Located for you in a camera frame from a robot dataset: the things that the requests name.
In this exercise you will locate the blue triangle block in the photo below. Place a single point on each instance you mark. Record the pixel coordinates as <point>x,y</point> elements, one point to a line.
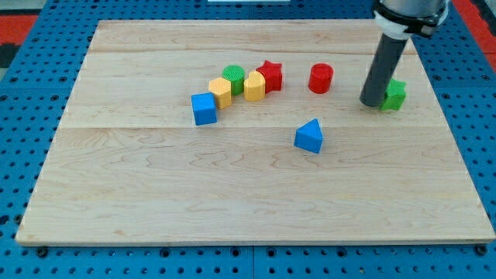
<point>309,136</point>

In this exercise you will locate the red star block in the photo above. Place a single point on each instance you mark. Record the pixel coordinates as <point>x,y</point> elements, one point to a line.
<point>272,73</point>

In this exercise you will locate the green star block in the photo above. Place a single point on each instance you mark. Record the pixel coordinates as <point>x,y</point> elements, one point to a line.
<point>394,95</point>

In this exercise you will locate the light wooden board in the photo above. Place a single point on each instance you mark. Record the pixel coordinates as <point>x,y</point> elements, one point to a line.
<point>129,167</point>

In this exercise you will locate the yellow heart block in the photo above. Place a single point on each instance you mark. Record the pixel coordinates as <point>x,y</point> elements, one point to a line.
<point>254,87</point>

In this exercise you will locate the blue cube block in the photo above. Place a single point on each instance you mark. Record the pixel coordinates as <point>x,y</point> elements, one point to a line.
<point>204,109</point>

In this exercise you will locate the yellow hexagon block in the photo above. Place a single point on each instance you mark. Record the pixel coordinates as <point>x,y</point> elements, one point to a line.
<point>221,89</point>

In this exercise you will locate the green cylinder block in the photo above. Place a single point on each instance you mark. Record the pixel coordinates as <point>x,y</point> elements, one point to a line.
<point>235,74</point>

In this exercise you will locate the red cylinder block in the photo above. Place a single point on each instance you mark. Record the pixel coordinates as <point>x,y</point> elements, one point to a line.
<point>320,78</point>

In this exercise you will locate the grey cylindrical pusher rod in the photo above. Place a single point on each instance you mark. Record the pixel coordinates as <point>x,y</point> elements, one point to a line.
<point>385,61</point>

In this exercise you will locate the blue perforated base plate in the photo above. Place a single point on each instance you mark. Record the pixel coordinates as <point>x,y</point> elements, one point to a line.
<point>38,82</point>

